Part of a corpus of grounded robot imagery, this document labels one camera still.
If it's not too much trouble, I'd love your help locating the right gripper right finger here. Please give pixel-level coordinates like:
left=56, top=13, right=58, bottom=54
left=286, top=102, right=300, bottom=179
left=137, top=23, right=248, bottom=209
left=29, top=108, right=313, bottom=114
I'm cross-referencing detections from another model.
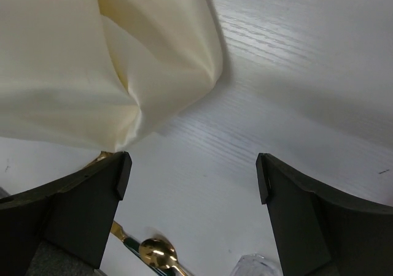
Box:
left=256, top=153, right=392, bottom=275

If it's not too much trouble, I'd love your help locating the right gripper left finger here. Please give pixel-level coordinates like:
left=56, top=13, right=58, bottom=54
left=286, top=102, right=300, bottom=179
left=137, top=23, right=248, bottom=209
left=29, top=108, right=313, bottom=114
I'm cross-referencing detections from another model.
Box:
left=1, top=152, right=132, bottom=275

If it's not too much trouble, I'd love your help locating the cream cloth napkin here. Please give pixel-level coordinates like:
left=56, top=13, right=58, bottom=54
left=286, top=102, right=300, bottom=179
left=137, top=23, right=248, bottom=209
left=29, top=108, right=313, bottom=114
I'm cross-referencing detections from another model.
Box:
left=1, top=0, right=223, bottom=152

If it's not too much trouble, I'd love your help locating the clear drinking glass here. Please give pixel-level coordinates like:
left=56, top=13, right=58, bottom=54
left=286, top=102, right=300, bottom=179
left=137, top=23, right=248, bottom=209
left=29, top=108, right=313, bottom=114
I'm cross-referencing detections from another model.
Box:
left=230, top=254, right=282, bottom=276

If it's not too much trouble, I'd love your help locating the gold fork green handle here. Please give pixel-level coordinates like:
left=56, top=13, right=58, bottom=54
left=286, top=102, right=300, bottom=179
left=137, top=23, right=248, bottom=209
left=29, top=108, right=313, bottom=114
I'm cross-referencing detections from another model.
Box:
left=84, top=151, right=114, bottom=169

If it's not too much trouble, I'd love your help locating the gold knife green handle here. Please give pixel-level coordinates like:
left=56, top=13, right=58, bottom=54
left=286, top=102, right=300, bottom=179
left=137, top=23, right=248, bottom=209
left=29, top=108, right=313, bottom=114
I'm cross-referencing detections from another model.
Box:
left=111, top=221, right=141, bottom=259

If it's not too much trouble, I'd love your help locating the gold spoon green handle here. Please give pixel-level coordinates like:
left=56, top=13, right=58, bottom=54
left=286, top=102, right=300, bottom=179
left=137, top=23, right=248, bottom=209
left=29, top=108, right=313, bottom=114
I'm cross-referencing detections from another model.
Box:
left=139, top=238, right=192, bottom=275

